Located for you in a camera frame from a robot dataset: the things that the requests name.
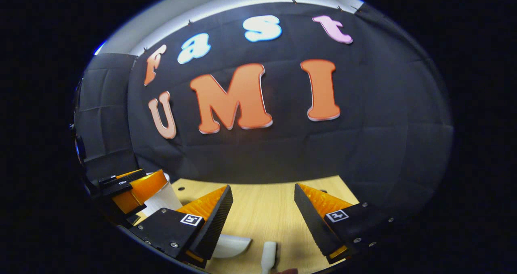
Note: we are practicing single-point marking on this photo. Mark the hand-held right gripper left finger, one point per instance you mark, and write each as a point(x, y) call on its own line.
point(212, 225)

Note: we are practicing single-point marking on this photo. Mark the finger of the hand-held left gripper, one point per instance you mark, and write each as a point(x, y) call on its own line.
point(133, 176)
point(117, 188)

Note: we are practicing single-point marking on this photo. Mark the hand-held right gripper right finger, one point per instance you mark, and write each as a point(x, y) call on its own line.
point(311, 221)

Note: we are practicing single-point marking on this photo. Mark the wooden desktop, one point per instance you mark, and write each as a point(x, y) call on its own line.
point(266, 209)

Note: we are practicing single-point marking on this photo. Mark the black fabric partition panel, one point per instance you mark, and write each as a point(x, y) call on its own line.
point(105, 116)

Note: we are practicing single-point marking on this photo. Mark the black backdrop cloth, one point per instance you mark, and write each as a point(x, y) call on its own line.
point(282, 153)

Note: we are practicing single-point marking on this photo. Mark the bright ceiling light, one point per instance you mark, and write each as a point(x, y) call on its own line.
point(100, 47)

